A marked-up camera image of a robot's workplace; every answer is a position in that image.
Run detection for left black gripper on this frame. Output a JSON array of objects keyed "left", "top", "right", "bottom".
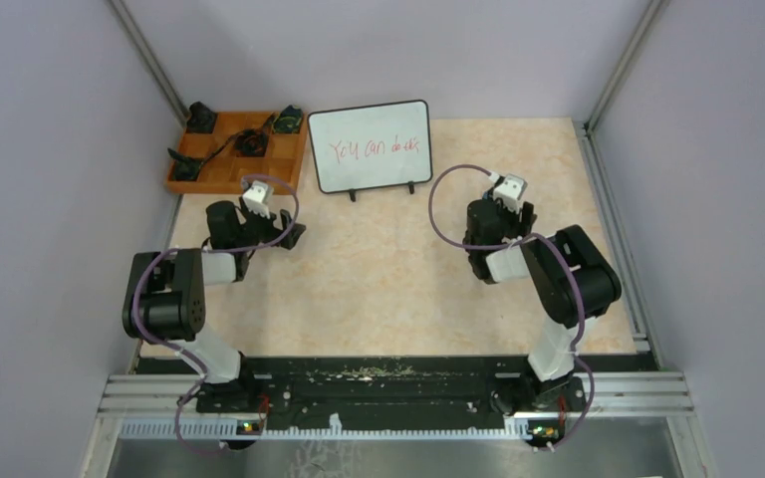
[{"left": 235, "top": 195, "right": 304, "bottom": 251}]

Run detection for small black-framed whiteboard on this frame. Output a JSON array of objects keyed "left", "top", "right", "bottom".
[{"left": 307, "top": 100, "right": 434, "bottom": 196}]

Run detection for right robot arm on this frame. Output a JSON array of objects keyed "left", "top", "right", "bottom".
[{"left": 463, "top": 198, "right": 622, "bottom": 414}]

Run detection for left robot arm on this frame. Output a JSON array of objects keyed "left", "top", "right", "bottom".
[{"left": 122, "top": 200, "right": 307, "bottom": 413}]

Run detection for orange wooden compartment tray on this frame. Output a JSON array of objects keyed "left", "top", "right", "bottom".
[{"left": 164, "top": 108, "right": 309, "bottom": 194}]

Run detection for black part tray back-right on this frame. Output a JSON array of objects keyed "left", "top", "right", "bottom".
[{"left": 271, "top": 105, "right": 304, "bottom": 134}]

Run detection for black part tray front-left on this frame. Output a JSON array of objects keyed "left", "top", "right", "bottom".
[{"left": 166, "top": 148, "right": 205, "bottom": 182}]

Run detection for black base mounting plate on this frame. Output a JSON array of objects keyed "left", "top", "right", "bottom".
[{"left": 136, "top": 355, "right": 657, "bottom": 433}]

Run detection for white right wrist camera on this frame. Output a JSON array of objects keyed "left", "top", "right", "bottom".
[{"left": 490, "top": 174, "right": 528, "bottom": 210}]

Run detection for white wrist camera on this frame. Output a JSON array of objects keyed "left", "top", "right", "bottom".
[
  {"left": 241, "top": 180, "right": 273, "bottom": 218},
  {"left": 490, "top": 174, "right": 528, "bottom": 210}
]

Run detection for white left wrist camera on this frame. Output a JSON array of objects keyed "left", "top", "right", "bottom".
[{"left": 241, "top": 180, "right": 273, "bottom": 218}]

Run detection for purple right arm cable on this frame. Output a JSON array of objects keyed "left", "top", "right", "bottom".
[{"left": 427, "top": 163, "right": 597, "bottom": 451}]

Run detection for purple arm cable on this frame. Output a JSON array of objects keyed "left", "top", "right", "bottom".
[
  {"left": 129, "top": 173, "right": 301, "bottom": 456},
  {"left": 427, "top": 163, "right": 597, "bottom": 451}
]

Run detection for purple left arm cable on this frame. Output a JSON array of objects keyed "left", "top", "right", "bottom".
[{"left": 129, "top": 173, "right": 301, "bottom": 456}]

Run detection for right aluminium side rail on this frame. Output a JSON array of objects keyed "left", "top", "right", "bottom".
[{"left": 573, "top": 121, "right": 661, "bottom": 368}]

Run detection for aluminium front rail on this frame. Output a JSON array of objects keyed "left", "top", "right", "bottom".
[{"left": 99, "top": 371, "right": 694, "bottom": 417}]

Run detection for white slotted cable duct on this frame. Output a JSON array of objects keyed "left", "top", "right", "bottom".
[{"left": 119, "top": 414, "right": 533, "bottom": 441}]

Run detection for right aluminium corner post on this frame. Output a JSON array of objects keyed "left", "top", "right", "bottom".
[{"left": 584, "top": 0, "right": 670, "bottom": 136}]

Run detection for aluminium corner post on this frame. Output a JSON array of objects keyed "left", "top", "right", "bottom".
[
  {"left": 584, "top": 0, "right": 670, "bottom": 136},
  {"left": 105, "top": 0, "right": 188, "bottom": 126}
]

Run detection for left aluminium corner post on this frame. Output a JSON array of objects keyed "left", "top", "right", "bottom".
[{"left": 105, "top": 0, "right": 188, "bottom": 126}]

